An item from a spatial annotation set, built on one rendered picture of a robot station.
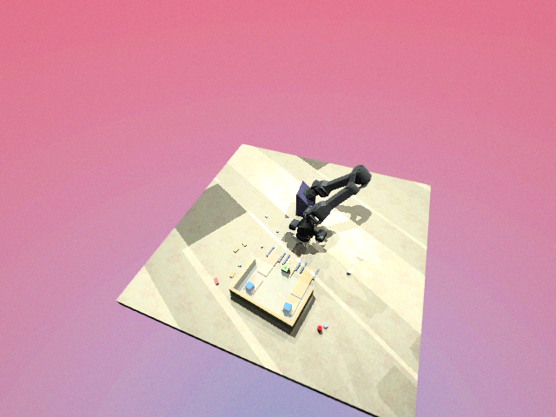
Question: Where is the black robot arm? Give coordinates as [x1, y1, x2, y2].
[296, 164, 372, 242]

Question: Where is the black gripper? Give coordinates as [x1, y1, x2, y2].
[289, 219, 327, 242]

